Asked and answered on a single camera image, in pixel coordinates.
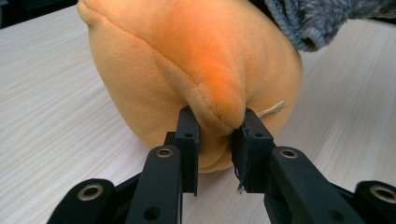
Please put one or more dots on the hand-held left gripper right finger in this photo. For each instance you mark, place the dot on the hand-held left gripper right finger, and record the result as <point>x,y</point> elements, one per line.
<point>258,161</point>

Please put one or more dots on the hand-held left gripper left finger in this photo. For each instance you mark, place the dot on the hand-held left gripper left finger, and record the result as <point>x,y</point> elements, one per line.
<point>186,149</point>

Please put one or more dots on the orange plush toy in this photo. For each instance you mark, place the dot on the orange plush toy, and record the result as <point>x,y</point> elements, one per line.
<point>174,62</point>

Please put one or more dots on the grey fuzzy pouch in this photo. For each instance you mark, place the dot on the grey fuzzy pouch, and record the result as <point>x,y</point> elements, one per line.
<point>323,18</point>

